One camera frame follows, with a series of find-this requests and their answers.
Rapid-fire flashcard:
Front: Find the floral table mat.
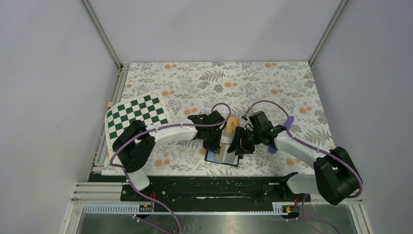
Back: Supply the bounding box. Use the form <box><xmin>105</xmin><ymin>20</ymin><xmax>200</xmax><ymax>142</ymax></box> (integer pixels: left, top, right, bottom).
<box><xmin>102</xmin><ymin>61</ymin><xmax>335</xmax><ymax>176</ymax></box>

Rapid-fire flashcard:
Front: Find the clear plastic box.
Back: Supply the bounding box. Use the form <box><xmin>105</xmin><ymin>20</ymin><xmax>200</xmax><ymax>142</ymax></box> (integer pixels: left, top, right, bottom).
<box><xmin>218</xmin><ymin>110</ymin><xmax>242</xmax><ymax>144</ymax></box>

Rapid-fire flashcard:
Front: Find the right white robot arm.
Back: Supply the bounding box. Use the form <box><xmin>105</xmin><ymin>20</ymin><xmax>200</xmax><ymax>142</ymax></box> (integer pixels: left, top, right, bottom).
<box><xmin>227</xmin><ymin>111</ymin><xmax>362</xmax><ymax>205</ymax></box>

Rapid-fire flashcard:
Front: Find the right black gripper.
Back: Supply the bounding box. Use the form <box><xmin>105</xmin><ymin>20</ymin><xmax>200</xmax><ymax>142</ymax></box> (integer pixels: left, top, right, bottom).
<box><xmin>227</xmin><ymin>126</ymin><xmax>262</xmax><ymax>156</ymax></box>

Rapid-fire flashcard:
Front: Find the green white checkered board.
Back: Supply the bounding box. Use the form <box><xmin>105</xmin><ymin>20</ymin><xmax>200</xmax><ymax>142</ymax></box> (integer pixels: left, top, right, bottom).
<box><xmin>104</xmin><ymin>90</ymin><xmax>171</xmax><ymax>156</ymax></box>

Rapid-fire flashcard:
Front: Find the black leather card holder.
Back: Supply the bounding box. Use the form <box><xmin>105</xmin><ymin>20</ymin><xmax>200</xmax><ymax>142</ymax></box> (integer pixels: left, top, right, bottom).
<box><xmin>204</xmin><ymin>143</ymin><xmax>243</xmax><ymax>167</ymax></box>

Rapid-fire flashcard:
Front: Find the purple cylindrical marker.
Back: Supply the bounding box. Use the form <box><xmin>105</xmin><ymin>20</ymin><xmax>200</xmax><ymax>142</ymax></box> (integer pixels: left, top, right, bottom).
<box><xmin>268</xmin><ymin>116</ymin><xmax>295</xmax><ymax>154</ymax></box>

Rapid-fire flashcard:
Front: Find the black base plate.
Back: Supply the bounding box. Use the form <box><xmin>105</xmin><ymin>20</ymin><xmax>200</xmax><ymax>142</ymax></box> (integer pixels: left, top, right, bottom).
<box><xmin>89</xmin><ymin>174</ymin><xmax>311</xmax><ymax>210</ymax></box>

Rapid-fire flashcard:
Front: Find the white slotted cable duct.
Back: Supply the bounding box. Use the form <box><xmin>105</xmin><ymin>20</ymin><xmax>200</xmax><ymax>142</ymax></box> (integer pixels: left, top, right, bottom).
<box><xmin>82</xmin><ymin>202</ymin><xmax>291</xmax><ymax>215</ymax></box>

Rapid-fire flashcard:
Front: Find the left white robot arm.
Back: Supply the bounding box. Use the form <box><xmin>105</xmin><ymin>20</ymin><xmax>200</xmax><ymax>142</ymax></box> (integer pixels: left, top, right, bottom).
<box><xmin>112</xmin><ymin>110</ymin><xmax>227</xmax><ymax>200</ymax></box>

